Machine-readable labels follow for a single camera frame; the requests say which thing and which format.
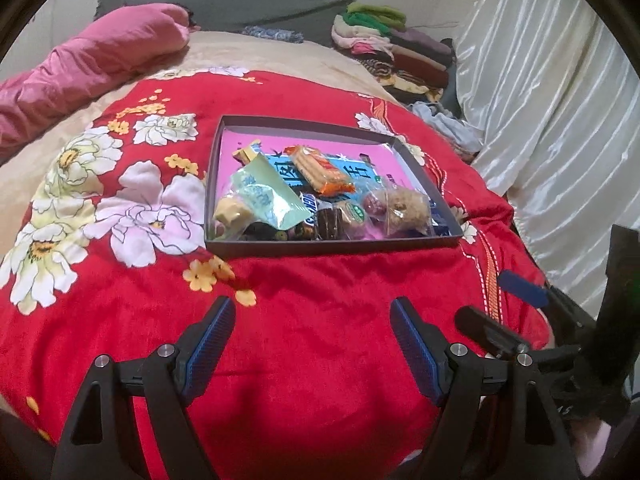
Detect green cartoon pea snack packet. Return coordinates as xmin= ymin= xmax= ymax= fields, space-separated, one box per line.
xmin=241 ymin=222 xmax=317 ymax=242

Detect pink quilt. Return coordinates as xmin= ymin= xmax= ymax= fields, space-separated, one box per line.
xmin=1 ymin=2 xmax=193 ymax=159

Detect clear brown cookie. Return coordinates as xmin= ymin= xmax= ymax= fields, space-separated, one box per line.
xmin=385 ymin=186 xmax=432 ymax=235

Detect green clear pastry packet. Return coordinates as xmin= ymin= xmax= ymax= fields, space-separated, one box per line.
xmin=212 ymin=154 xmax=310 ymax=240

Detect clear red candy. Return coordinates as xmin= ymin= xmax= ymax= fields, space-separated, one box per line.
xmin=361 ymin=188 xmax=388 ymax=221

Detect dark patterned pillow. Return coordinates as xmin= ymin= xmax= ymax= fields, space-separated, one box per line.
xmin=242 ymin=25 xmax=305 ymax=44

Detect blue foil snack packet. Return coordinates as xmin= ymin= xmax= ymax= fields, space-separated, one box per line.
xmin=430 ymin=200 xmax=451 ymax=236

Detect pale blue crumpled clothes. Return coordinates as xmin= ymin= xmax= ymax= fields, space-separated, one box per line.
xmin=408 ymin=102 xmax=484 ymax=158

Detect dark chocolate snack packet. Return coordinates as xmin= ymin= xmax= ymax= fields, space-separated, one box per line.
xmin=316 ymin=206 xmax=348 ymax=240

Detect stack of folded clothes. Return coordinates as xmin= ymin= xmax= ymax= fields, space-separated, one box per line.
xmin=331 ymin=2 xmax=457 ymax=105

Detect pink book with blue label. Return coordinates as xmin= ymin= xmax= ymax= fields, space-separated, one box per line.
xmin=212 ymin=130 xmax=436 ymax=242

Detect red floral blanket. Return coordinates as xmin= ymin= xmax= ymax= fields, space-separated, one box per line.
xmin=1 ymin=68 xmax=550 ymax=479

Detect yellow snack packet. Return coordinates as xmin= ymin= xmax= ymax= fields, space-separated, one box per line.
xmin=232 ymin=139 xmax=262 ymax=166

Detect orange cracker packet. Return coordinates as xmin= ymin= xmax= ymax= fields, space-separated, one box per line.
xmin=284 ymin=145 xmax=356 ymax=197

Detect right hand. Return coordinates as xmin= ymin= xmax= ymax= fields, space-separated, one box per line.
xmin=570 ymin=417 xmax=617 ymax=478

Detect brown Snickers bar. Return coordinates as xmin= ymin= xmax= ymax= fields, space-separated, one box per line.
xmin=298 ymin=192 xmax=318 ymax=228

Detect white satin curtain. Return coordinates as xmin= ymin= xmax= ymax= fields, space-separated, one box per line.
xmin=454 ymin=0 xmax=639 ymax=314

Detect grey cardboard box tray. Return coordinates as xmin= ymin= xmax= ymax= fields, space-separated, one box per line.
xmin=205 ymin=115 xmax=462 ymax=257

